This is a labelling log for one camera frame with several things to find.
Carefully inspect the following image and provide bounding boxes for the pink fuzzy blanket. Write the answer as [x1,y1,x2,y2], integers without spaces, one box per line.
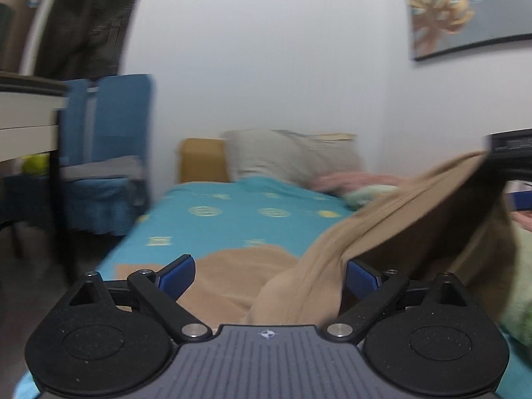
[313,170,532,230]

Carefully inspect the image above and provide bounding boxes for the grey seat cushion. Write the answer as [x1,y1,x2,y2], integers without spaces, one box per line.
[62,156,144,183]

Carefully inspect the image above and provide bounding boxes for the tan headboard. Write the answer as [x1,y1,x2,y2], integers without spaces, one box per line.
[179,133,358,184]

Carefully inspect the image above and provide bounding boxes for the tan pants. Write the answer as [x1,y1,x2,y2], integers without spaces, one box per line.
[116,152,519,326]

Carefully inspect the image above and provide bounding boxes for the gold leaf wall picture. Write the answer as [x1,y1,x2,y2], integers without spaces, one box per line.
[404,0,532,62]

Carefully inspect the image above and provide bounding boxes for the white desk with dark legs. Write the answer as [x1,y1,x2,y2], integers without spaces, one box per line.
[0,70,80,283]

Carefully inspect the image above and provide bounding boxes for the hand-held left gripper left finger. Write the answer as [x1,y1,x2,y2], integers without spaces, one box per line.
[68,255,212,343]

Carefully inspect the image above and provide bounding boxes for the dark hanging clothing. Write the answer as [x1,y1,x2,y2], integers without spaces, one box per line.
[33,0,147,83]

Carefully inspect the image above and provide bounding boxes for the blue covered chair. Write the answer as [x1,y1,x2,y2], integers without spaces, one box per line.
[58,74,155,237]

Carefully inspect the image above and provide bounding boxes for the grey pillow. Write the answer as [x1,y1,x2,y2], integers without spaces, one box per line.
[221,130,367,193]

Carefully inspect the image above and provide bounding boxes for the teal patterned bed sheet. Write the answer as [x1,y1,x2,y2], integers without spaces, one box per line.
[12,177,532,399]

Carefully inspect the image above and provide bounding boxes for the green printed blanket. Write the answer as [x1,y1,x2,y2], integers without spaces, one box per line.
[344,185,532,345]

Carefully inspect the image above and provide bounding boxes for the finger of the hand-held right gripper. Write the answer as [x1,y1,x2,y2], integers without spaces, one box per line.
[508,190,532,213]
[485,129,532,184]

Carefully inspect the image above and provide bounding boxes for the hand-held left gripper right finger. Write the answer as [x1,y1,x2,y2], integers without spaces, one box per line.
[326,259,474,345]

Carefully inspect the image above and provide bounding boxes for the yellow-green object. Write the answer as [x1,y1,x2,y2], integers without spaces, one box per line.
[23,154,51,176]

